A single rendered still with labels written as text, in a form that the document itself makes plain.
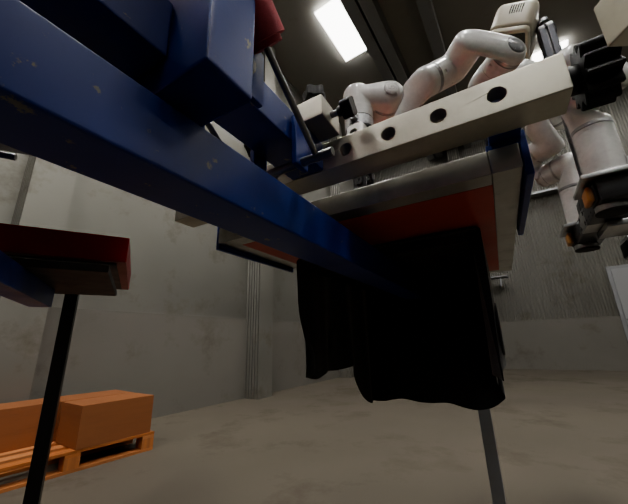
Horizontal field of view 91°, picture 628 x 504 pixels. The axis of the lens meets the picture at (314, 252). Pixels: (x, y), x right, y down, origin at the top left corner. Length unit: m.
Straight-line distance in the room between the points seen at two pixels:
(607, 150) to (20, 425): 3.27
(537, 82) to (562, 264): 8.92
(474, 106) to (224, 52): 0.31
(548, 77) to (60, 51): 0.46
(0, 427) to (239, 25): 2.85
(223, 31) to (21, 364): 3.17
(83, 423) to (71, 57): 2.56
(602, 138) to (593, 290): 8.22
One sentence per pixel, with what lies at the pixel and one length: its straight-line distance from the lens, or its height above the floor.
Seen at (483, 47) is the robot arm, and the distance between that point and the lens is 1.05.
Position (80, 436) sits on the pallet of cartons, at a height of 0.20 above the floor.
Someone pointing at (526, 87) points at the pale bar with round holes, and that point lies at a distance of 0.48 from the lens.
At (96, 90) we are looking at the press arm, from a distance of 0.27.
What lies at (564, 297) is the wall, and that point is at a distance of 9.24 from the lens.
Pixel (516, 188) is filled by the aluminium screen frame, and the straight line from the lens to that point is 0.58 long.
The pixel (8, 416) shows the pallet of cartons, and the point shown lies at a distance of 2.98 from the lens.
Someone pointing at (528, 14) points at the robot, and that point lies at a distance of 1.70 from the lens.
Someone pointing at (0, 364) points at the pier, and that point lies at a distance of 3.31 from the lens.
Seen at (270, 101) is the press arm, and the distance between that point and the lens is 0.43.
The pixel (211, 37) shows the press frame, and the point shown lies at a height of 0.95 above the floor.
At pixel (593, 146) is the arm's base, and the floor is 1.23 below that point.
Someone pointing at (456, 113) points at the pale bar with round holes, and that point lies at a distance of 0.47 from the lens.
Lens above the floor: 0.73
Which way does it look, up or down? 16 degrees up
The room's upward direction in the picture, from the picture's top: 2 degrees counter-clockwise
